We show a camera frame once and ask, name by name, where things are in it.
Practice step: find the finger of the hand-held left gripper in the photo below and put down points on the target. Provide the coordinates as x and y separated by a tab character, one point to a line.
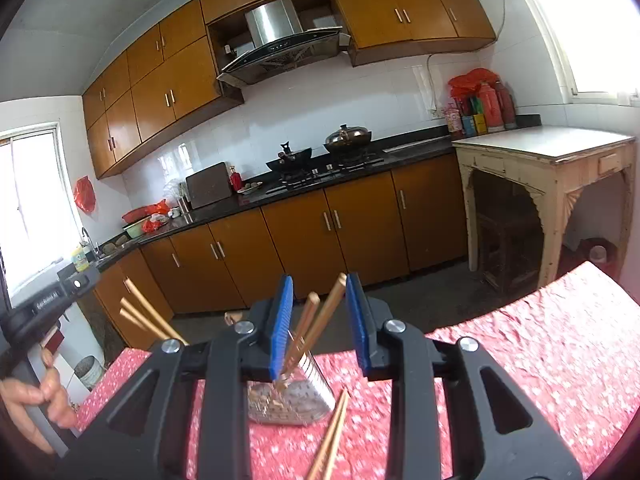
80	282

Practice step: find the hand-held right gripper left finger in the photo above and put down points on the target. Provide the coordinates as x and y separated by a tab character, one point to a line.
281	330

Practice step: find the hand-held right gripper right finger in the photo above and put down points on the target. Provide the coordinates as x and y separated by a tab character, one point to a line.
357	325

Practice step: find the bunch of wooden chopsticks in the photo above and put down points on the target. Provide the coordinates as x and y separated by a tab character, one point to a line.
327	310

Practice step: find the person's left hand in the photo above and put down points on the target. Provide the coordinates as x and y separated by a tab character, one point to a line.
15	405

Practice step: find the yellow detergent bottle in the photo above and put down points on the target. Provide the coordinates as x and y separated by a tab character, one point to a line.
80	259

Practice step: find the metal sink faucet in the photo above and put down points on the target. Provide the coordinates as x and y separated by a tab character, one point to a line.
89	240

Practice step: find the green plastic basin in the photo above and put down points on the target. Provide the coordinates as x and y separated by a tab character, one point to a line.
134	230

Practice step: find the window beside sink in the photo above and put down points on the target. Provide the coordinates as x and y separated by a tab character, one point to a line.
35	210

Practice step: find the red plastic basin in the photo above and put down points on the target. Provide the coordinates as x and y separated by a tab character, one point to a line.
135	215

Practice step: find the small grey pail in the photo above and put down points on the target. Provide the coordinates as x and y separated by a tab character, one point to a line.
90	375

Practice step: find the hanging red plastic bag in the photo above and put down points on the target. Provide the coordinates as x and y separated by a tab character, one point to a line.
85	194

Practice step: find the row of wooden base cabinets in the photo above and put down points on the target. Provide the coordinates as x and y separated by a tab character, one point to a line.
300	240

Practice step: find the crumpled red plastic bag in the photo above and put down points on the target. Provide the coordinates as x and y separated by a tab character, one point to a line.
159	207

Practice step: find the clear plastic bag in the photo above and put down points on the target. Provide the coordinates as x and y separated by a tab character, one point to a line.
174	189

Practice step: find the black stone countertop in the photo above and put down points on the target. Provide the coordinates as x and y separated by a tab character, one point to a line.
215	212

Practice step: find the small plate with food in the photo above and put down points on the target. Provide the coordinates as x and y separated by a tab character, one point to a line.
250	188

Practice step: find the black gas hob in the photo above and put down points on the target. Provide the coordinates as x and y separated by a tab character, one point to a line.
320	174

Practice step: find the small red bottle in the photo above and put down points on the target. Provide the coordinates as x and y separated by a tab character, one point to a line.
235	179

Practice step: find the dark cutting board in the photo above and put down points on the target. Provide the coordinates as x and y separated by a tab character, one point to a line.
210	186

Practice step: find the red floral tablecloth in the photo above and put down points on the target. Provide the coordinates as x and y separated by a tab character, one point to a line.
525	360

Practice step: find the dark wooden stool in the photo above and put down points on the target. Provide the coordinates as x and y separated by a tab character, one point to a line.
510	240

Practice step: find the wok with metal lid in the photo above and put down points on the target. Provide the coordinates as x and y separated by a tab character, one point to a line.
347	137

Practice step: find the pink labelled bottle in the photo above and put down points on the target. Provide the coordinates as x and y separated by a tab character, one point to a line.
455	122

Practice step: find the yellow and green boxes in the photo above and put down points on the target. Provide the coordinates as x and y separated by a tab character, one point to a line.
474	122

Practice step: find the white round bowl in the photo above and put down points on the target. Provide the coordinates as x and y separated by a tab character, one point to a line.
597	252

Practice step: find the cream wooden side table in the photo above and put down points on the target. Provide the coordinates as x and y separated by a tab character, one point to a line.
540	142

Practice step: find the dark red thermos flask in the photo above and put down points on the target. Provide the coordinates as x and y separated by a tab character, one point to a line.
507	107

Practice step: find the red bag over bottles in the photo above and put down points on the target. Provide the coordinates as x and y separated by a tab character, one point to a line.
472	80

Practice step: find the steel range hood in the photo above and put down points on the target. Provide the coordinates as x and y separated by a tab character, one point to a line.
272	22

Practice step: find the large sliding window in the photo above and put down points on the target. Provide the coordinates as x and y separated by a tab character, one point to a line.
590	25

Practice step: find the row of wooden wall cabinets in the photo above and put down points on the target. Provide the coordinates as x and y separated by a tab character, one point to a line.
165	90

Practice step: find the white wall socket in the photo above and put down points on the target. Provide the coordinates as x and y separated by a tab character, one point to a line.
434	113

